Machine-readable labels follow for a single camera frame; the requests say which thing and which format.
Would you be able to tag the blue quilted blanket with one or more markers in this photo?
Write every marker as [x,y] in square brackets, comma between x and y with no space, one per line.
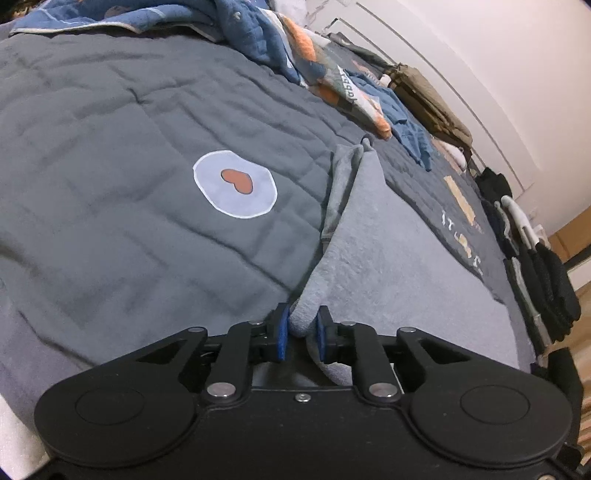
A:
[138,11]

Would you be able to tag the blue shirt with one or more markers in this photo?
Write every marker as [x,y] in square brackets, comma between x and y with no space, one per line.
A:
[406,124]

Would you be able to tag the stack of folded dark clothes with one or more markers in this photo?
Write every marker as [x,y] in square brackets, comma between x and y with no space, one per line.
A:
[554,295]

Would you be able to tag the grey sweatshirt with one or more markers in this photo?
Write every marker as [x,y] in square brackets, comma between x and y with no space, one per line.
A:
[392,258]

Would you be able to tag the pile of black and white clothes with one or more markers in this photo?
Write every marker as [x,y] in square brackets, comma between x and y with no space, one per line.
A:
[496,184]

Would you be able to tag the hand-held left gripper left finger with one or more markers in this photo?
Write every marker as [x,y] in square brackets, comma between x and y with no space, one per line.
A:
[281,334]

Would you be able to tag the white headboard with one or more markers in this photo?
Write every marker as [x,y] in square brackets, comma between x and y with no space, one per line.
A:
[392,41]

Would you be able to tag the orange patterned cloth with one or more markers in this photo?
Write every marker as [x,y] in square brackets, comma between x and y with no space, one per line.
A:
[332,69]

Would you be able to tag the small white cloth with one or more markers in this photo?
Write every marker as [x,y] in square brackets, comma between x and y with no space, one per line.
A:
[452,154]

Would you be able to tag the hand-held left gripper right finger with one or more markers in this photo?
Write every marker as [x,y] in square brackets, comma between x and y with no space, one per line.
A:
[322,339]

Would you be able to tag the grey quilted bedspread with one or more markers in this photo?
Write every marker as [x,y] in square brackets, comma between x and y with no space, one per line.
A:
[115,207]

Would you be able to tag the folded khaki blanket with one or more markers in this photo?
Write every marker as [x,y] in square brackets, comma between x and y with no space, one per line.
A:
[429,101]

